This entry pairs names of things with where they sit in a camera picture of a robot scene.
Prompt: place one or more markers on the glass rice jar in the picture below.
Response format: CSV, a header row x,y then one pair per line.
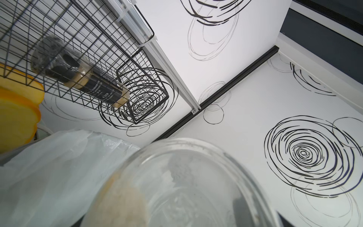
x,y
180,182

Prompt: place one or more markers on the black wire wall basket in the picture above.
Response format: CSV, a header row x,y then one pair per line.
x,y
84,52

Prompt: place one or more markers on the white plastic bin liner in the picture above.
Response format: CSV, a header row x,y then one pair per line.
x,y
52,182

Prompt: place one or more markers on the aluminium wall rail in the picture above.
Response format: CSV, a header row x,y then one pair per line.
x,y
158,56

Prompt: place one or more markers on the yellow toast slice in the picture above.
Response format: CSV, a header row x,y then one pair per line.
x,y
22,84
19,119

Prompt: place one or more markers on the dark bottle in basket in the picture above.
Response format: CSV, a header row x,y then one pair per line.
x,y
54,58

